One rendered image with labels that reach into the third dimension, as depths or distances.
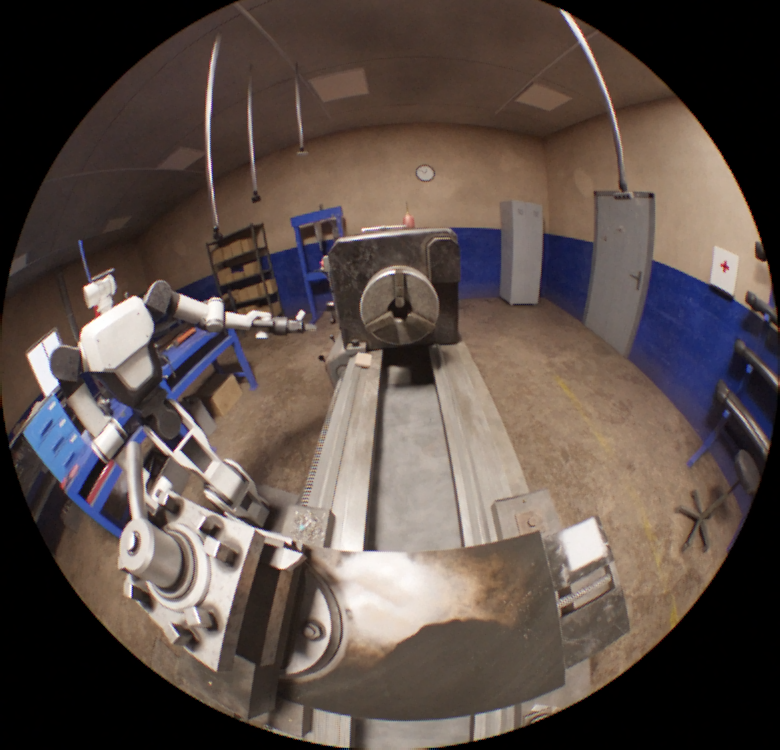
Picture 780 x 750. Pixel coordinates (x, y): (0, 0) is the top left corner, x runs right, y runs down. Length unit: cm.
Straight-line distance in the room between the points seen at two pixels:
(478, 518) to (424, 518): 18
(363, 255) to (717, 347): 316
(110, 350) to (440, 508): 101
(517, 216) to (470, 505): 401
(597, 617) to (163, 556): 61
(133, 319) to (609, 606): 130
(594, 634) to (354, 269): 123
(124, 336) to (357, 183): 401
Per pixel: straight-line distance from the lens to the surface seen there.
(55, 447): 196
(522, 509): 53
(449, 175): 442
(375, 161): 440
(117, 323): 84
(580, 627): 56
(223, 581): 26
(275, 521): 143
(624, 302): 365
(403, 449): 76
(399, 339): 77
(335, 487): 59
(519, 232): 418
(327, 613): 41
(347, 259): 92
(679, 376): 328
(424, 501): 67
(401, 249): 90
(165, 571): 27
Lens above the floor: 133
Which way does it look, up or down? 31 degrees down
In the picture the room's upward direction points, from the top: 7 degrees counter-clockwise
